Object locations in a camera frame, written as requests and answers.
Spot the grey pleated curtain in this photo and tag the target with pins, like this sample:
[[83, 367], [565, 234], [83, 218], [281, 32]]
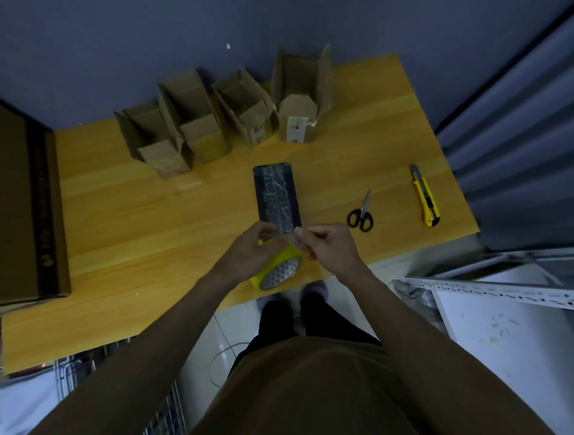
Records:
[[524, 148]]

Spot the person's right shoe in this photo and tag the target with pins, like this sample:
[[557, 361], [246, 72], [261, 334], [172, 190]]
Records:
[[319, 289]]

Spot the person's left shoe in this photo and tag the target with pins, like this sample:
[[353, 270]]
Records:
[[264, 299]]

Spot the person's left hand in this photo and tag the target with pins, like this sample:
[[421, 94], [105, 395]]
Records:
[[246, 260]]

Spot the person's shoe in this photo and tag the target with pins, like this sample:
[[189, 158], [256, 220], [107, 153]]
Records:
[[264, 299], [319, 289]]

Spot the person's left forearm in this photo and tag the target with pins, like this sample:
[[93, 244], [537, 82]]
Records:
[[134, 367]]

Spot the person's black trousers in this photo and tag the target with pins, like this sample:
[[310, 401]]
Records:
[[323, 318]]

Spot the black cardboard box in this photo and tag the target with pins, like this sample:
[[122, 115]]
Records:
[[275, 197]]

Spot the person's right forearm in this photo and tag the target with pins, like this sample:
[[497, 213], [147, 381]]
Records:
[[439, 358]]

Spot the small carton red label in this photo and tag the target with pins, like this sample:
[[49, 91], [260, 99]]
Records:
[[255, 116]]

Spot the person's right hand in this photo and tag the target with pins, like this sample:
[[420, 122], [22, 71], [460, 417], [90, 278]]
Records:
[[336, 251]]

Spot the yellow utility knife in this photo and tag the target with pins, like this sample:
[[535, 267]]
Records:
[[426, 197]]

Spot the white metal rack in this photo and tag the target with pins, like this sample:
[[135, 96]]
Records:
[[515, 349]]

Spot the small carton yellow tape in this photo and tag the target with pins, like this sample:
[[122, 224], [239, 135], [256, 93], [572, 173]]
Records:
[[206, 134]]

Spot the brown box with white label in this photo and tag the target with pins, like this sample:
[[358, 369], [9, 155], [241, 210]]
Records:
[[296, 116]]

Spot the large flat brown carton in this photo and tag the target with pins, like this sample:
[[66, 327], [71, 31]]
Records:
[[22, 215]]

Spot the person's brown shirt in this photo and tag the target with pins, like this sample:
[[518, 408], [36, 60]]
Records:
[[305, 390]]

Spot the yellow tape roll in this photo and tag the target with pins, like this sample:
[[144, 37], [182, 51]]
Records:
[[280, 274]]

